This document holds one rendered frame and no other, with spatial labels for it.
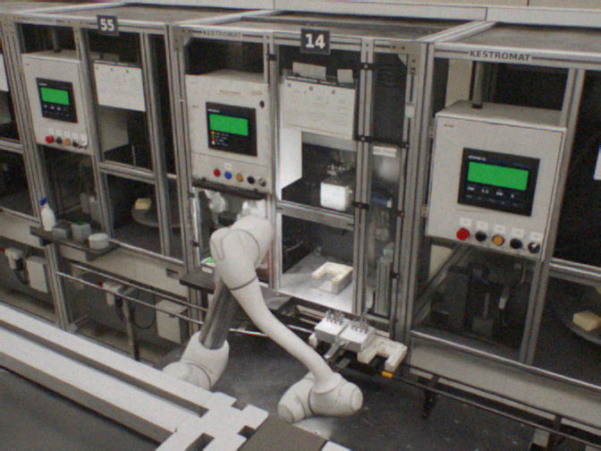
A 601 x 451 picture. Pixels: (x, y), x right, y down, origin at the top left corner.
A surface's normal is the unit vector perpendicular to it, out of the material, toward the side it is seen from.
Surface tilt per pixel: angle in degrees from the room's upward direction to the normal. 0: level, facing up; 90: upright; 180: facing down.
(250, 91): 90
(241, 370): 0
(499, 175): 90
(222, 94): 90
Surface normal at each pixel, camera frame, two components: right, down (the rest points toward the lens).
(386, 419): 0.00, -0.91
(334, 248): -0.51, 0.35
